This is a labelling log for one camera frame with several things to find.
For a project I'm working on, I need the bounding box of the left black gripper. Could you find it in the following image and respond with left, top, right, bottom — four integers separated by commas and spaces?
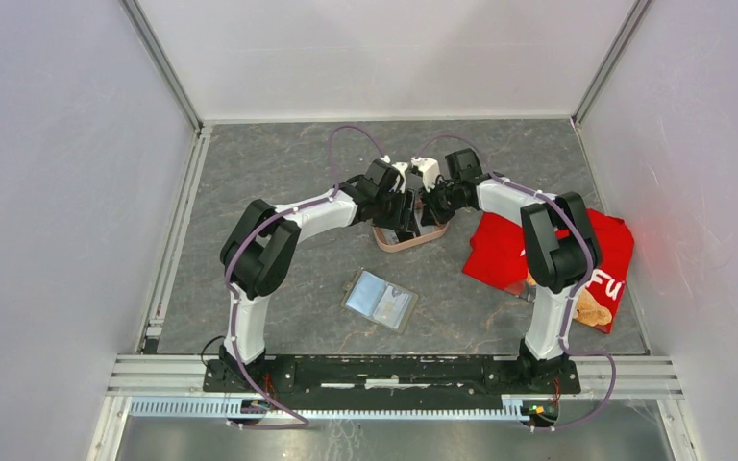
372, 187, 417, 234

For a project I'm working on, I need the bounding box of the pink oval tray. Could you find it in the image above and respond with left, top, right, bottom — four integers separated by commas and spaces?
372, 201, 449, 253

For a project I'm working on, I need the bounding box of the grey card holder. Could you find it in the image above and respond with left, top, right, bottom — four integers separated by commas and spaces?
340, 268, 419, 333

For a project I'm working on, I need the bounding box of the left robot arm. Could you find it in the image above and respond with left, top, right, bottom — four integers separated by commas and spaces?
220, 158, 423, 392

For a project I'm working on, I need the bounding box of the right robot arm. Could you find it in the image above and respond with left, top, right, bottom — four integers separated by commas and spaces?
411, 149, 601, 392

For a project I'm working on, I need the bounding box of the red printed t-shirt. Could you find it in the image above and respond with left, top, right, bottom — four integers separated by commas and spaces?
462, 208, 634, 334

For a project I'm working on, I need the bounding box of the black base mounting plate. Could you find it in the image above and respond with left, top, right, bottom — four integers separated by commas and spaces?
203, 354, 581, 411

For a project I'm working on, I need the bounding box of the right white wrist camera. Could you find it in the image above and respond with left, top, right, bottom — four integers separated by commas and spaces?
410, 157, 441, 192

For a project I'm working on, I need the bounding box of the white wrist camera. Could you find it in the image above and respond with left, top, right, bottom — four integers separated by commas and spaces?
410, 157, 441, 192
380, 155, 409, 193

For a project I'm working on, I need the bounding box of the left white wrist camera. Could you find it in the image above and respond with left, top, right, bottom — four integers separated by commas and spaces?
380, 155, 409, 193

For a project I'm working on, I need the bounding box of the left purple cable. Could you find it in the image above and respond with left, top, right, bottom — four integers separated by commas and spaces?
223, 125, 388, 430

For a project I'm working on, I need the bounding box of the aluminium frame rail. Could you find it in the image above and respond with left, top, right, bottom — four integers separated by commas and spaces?
107, 355, 683, 421

